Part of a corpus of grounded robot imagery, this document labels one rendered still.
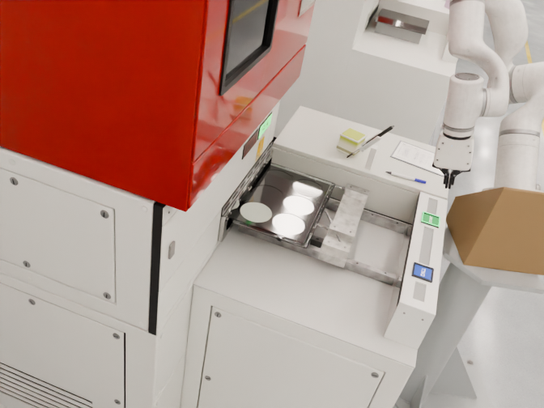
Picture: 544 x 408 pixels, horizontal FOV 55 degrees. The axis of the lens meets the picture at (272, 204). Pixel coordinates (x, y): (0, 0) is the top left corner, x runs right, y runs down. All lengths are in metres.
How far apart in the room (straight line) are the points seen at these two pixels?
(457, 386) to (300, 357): 1.10
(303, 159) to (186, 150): 0.92
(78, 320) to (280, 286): 0.55
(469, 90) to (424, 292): 0.53
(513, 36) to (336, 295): 0.93
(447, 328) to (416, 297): 0.67
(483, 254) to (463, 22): 0.73
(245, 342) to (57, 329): 0.51
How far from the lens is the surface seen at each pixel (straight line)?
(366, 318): 1.51
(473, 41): 1.53
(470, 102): 1.49
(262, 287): 1.50
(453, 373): 2.42
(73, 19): 1.01
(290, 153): 1.86
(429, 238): 1.64
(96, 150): 1.10
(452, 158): 1.57
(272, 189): 1.73
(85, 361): 1.61
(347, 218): 1.73
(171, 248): 1.18
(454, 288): 1.97
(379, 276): 1.62
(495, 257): 1.84
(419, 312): 1.40
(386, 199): 1.86
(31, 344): 1.70
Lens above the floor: 1.89
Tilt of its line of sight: 36 degrees down
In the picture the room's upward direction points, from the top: 12 degrees clockwise
